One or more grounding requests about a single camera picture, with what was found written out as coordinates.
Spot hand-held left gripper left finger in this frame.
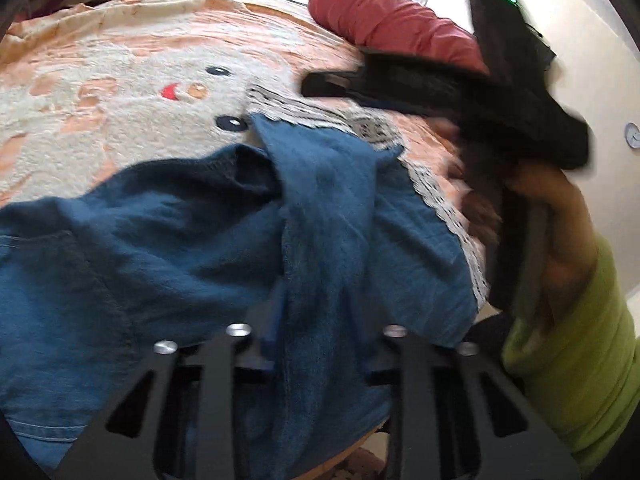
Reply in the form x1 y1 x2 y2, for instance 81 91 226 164
52 302 281 480

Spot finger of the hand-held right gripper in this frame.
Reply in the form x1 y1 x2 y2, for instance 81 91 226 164
301 70 371 101

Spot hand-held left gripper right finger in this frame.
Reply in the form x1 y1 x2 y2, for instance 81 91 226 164
362 325 581 480

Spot blue denim pants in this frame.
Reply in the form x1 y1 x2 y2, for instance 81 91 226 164
0 112 478 480

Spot person's right forearm green sleeve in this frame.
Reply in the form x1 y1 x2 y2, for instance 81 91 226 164
502 235 640 467

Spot person's right hand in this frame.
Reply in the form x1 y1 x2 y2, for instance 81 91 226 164
432 115 601 311

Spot red bolster pillow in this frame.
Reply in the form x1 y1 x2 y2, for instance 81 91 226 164
308 0 491 73

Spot orange white printed blanket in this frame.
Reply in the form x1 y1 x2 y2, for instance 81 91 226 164
0 0 493 311

